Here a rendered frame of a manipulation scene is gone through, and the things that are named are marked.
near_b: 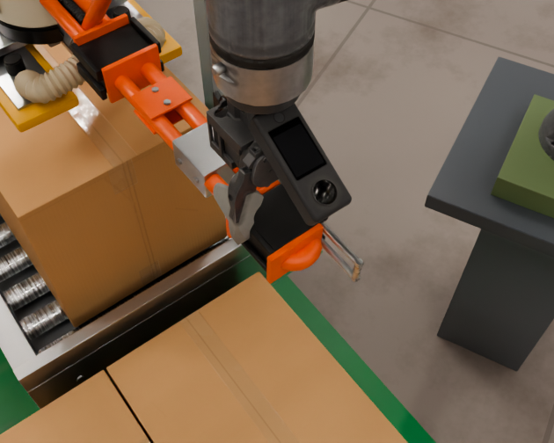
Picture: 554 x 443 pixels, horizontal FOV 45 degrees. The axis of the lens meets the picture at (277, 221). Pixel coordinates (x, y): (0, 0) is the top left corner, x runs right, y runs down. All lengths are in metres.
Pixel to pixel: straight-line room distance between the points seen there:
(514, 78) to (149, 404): 1.12
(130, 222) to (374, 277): 1.05
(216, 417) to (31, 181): 0.58
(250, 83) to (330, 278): 1.64
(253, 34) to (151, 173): 0.78
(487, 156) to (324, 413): 0.65
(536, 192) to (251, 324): 0.65
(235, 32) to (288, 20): 0.04
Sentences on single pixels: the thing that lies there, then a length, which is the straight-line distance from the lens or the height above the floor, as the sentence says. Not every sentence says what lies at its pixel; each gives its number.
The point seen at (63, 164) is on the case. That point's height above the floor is 0.95.
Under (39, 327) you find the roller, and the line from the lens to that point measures 1.57.
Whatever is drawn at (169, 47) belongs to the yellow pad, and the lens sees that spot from 1.14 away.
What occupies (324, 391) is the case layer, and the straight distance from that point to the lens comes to 1.42.
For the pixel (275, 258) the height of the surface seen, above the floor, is 1.26.
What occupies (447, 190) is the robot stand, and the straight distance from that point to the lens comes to 1.46.
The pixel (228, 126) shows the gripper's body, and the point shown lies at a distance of 0.67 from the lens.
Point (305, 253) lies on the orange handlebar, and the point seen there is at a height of 1.24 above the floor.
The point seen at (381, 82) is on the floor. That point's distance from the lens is 2.80.
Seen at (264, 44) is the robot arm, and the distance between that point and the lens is 0.55.
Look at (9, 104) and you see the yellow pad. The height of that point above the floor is 1.14.
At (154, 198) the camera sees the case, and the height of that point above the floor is 0.82.
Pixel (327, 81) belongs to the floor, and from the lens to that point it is 2.78.
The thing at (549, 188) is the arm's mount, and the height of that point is 0.80.
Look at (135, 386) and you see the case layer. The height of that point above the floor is 0.54.
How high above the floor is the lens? 1.85
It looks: 54 degrees down
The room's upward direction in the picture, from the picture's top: straight up
